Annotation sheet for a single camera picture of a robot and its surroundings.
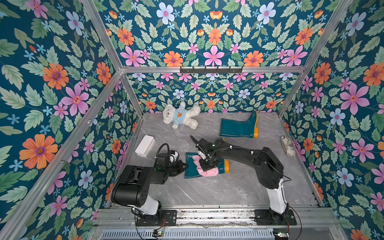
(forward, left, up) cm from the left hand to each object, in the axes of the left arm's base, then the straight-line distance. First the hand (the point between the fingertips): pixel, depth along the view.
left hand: (189, 164), depth 91 cm
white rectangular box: (+14, +29, +3) cm, 32 cm away
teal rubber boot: (+22, -43, +3) cm, 48 cm away
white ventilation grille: (-36, -14, -2) cm, 38 cm away
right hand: (-2, -10, +1) cm, 10 cm away
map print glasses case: (+8, -66, +1) cm, 66 cm away
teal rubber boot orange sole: (-4, -1, +1) cm, 4 cm away
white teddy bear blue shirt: (+36, +5, +7) cm, 37 cm away
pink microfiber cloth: (-7, -13, +4) cm, 16 cm away
